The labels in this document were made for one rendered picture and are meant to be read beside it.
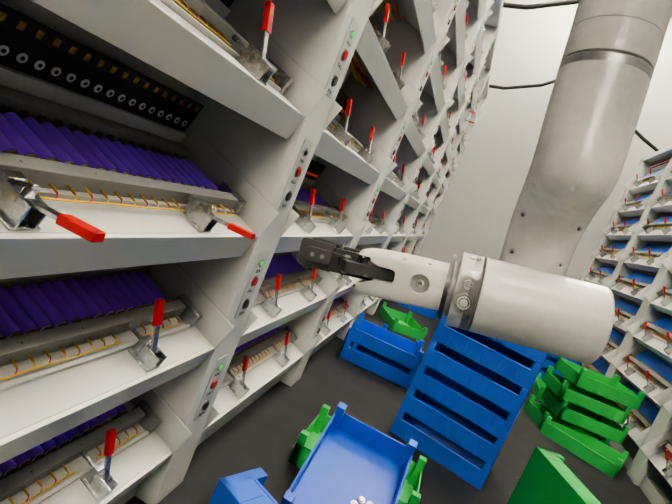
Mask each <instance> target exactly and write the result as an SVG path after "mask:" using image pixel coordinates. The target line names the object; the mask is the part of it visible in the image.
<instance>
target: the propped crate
mask: <svg viewBox="0 0 672 504"><path fill-rule="evenodd" d="M346 408H347V405H346V404H344V403H342V402H339V404H338V406H337V408H336V411H335V413H334V414H333V416H332V417H331V419H330V421H329V422H328V424H327V426H326V427H325V429H324V431H323V432H322V434H321V436H320V437H319V439H318V441H317V442H316V444H315V446H314V448H313V449H312V451H311V453H310V454H309V456H308V458H307V459H306V461H305V463H304V464H303V466H302V468H301V469H300V471H299V473H298V474H297V476H296V478H295V479H294V481H293V483H292V484H291V486H290V488H289V489H288V490H287V491H286V492H285V494H284V496H283V498H282V500H281V503H280V504H349V503H350V501H351V500H353V499H354V500H356V499H357V497H358V496H363V497H364V498H365V499H366V502H367V501H372V502H373V503H374V504H398V500H399V497H400V494H401V491H402V488H403V485H404V482H405V479H406V476H407V473H408V469H409V466H410V463H411V460H412V457H413V454H414V452H415V450H416V448H417V444H418V442H416V441H415V440H413V439H410V440H409V442H408V444H407V446H406V445H404V444H402V443H400V442H398V441H397V440H395V439H393V438H391V437H389V436H387V435H385V434H383V433H382V432H380V431H378V430H376V429H374V428H372V427H370V426H368V425H367V424H365V423H363V422H361V421H359V420H357V419H355V418H353V417H351V416H350V415H348V414H346V413H345V410H346ZM366 502H365V503H366Z"/></svg>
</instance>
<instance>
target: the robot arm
mask: <svg viewBox="0 0 672 504"><path fill-rule="evenodd" d="M671 17H672V0H579V3H578V6H577V10H576V13H575V16H574V20H573V23H572V26H571V30H570V33H569V37H568V40H567V43H566V46H565V50H564V53H563V56H562V60H561V63H560V66H559V70H558V73H557V76H556V80H555V83H554V86H553V90H552V93H551V96H550V100H549V103H548V107H547V110H546V113H545V117H544V120H543V124H542V127H541V131H540V135H539V138H538V142H537V146H536V149H535V153H534V156H533V160H532V163H531V166H530V169H529V172H528V175H527V178H526V180H525V183H524V185H523V188H522V190H521V193H520V196H519V198H518V201H517V204H516V206H515V209H514V212H513V215H512V218H511V221H510V225H509V228H508V231H507V235H506V238H505V242H504V245H503V249H502V252H501V256H500V260H495V259H490V258H485V257H482V256H478V255H474V254H469V253H465V252H464V253H463V257H462V260H461V261H458V260H457V261H456V258H457V254H453V255H452V259H451V263H450V264H449V263H445V262H441V261H437V260H433V259H429V258H424V257H420V256H416V255H411V254H407V253H402V252H397V251H391V250H384V249H377V248H368V249H363V250H362V251H361V250H357V249H353V248H350V247H345V246H344V247H343V245H344V244H340V243H336V242H332V241H328V240H324V239H320V238H312V239H311V238H303V239H302V242H301V246H300V251H299V255H298V260H297V262H298V263H299V264H301V265H305V266H308V267H312V268H316V269H320V270H323V271H327V272H330V271H331V272H335V273H339V274H343V275H347V276H351V277H355V278H358V279H362V280H360V281H358V282H356V283H354V284H352V285H351V289H352V290H353V292H355V293H359V294H364V295H368V296H372V297H377V298H381V299H385V300H389V301H394V302H398V303H402V304H406V305H411V306H416V307H421V308H427V309H433V310H438V313H437V318H438V319H441V317H442V313H443V315H447V319H446V323H445V325H448V326H452V327H455V328H459V329H463V330H466V331H470V332H473V333H477V334H481V335H484V336H488V337H491V338H495V339H499V340H502V341H506V342H509V343H513V344H516V345H520V346H524V347H527V348H531V349H534V350H538V351H542V352H545V353H549V354H552V355H556V356H559V357H563V358H567V359H570V360H574V361H577V362H581V363H585V364H591V363H593V362H595V361H596V360H597V359H598V358H599V357H600V356H601V354H602V353H603V351H604V349H605V347H606V345H607V343H608V340H609V337H610V334H611V331H612V327H613V322H614V314H615V301H614V296H613V293H612V292H611V290H610V289H609V288H608V287H606V286H603V285H599V284H594V283H590V282H586V281H582V280H578V279H574V278H569V277H565V274H566V271H567V269H568V266H569V264H570V261H571V259H572V256H573V254H574V252H575V249H576V247H577V245H578V243H579V241H580V239H581V237H582V235H583V234H584V232H585V230H586V228H587V227H588V225H589V223H590V222H591V220H592V219H593V217H594V216H595V214H596V213H597V212H598V210H599V209H600V208H601V206H602V205H603V204H604V202H605V201H606V200H607V199H608V197H609V196H610V194H611V193H612V191H613V189H614V187H615V186H616V184H617V181H618V179H619V177H620V174H621V172H622V169H623V166H624V163H625V160H626V157H627V154H628V151H629V148H630V145H631V142H632V139H633V136H634V133H635V130H636V127H637V124H638V121H639V117H640V114H641V111H642V108H643V105H644V102H645V99H646V95H647V92H648V89H649V86H650V83H651V80H652V76H653V73H654V70H655V67H656V63H657V60H658V56H659V54H660V50H661V47H662V44H663V41H664V38H665V34H666V31H667V28H668V25H669V22H670V19H671Z"/></svg>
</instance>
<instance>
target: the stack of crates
mask: <svg viewBox="0 0 672 504"><path fill-rule="evenodd" d="M446 319H447V315H442V317H441V320H440V322H439V324H438V326H437V328H436V330H435V332H434V335H433V337H432V339H431V341H430V344H429V346H428V348H427V350H426V352H425V354H424V357H423V359H422V361H421V363H420V365H419V368H418V370H417V372H416V374H415V376H414V378H413V381H412V383H411V385H410V387H409V389H408V392H407V394H406V396H405V398H404V400H403V402H402V405H401V407H400V409H399V411H398V413H397V416H396V418H395V420H394V422H393V424H392V426H391V429H390V432H392V433H393V434H395V435H397V436H398V437H400V438H401V439H403V440H404V441H406V442H407V443H408V442H409V440H410V439H413V440H415V441H416V442H418V444H417V448H416V449H418V450H419V451H421V452H422V453H424V454H425V455H427V456H428V457H430V458H431V459H433V460H435V461H436V462H438V463H439V464H441V465H442V466H444V467H445V468H447V469H448V470H450V471H451V472H453V473H454V474H456V475H457V476H459V477H460V478H462V479H463V480H465V481H466V482H468V483H470V484H471V485H473V486H474V487H476V488H477V489H479V490H481V488H482V486H483V484H484V482H485V480H486V478H487V476H488V474H489V472H490V470H491V468H492V466H493V464H494V462H495V460H496V458H497V456H498V454H499V452H500V450H501V448H502V446H503V444H504V442H505V440H506V438H507V436H508V434H509V432H510V430H511V428H512V426H513V424H514V422H515V420H516V418H517V416H518V414H519V412H520V410H521V408H522V406H523V404H524V402H525V400H526V398H527V396H528V394H529V392H530V390H531V388H532V386H533V384H534V382H535V380H536V378H537V375H538V373H539V371H540V369H541V367H542V365H543V363H544V361H545V359H546V357H547V355H548V353H545V352H542V351H538V350H534V349H531V348H527V347H524V346H520V345H516V344H513V343H509V342H506V341H502V340H499V339H495V338H491V337H488V336H484V335H481V334H477V333H473V332H470V331H466V330H463V329H459V328H455V327H452V326H448V325H445V323H446Z"/></svg>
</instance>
